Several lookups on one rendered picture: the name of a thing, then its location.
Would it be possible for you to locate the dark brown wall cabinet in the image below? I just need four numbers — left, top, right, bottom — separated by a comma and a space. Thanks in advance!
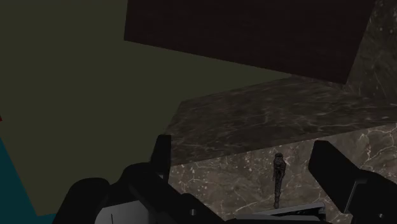
123, 0, 377, 85

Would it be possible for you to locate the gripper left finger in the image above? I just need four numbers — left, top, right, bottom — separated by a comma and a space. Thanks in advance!
53, 134, 225, 224

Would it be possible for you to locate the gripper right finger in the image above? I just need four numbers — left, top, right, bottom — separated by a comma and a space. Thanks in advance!
307, 139, 397, 224

